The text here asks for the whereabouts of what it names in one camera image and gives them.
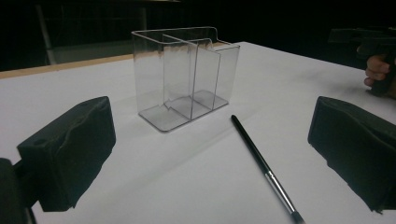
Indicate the clear plastic organizer box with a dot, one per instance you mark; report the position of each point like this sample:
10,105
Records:
183,77

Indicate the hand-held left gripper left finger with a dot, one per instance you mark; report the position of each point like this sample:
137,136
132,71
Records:
71,149

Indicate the black makeup brush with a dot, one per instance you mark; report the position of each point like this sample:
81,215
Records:
264,165

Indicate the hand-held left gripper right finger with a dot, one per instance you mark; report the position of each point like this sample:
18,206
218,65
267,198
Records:
358,146

